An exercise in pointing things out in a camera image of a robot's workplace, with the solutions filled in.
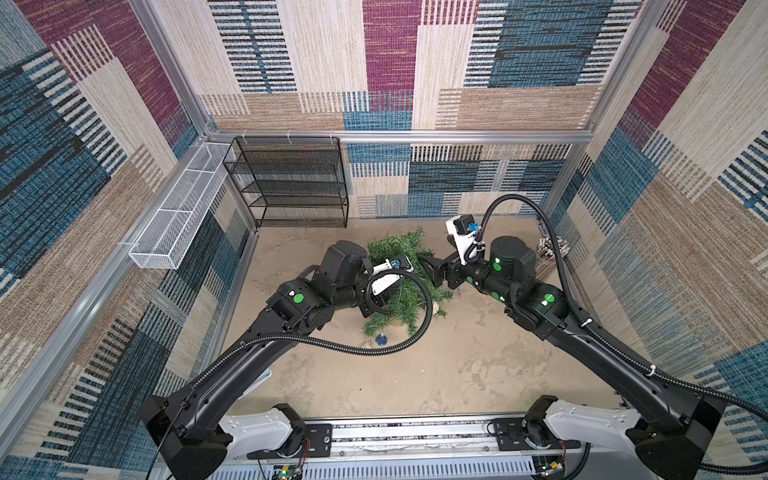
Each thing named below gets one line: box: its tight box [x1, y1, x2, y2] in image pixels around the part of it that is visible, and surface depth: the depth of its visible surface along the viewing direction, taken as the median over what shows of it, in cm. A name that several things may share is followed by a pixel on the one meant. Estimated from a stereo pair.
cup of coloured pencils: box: [535, 236, 570, 282], surface depth 92 cm
